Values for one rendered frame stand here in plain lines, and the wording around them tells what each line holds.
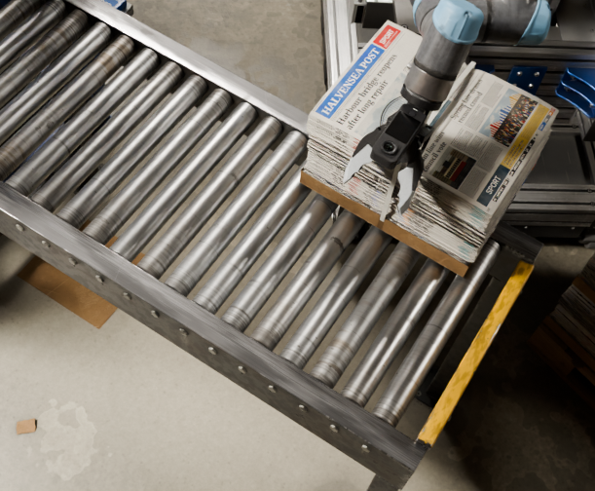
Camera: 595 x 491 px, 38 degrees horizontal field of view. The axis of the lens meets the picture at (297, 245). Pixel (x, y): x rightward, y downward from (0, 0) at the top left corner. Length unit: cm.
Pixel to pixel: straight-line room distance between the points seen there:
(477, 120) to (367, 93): 21
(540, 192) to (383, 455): 126
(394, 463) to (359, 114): 61
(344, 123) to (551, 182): 120
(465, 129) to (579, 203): 107
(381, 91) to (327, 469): 111
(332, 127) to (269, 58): 151
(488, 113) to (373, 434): 61
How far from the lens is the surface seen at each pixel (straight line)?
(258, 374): 154
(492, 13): 148
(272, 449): 233
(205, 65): 192
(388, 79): 162
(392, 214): 164
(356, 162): 148
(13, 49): 201
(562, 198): 260
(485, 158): 155
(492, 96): 165
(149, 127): 182
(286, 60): 303
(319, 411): 152
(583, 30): 230
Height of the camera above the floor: 223
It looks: 59 degrees down
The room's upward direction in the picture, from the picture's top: 9 degrees clockwise
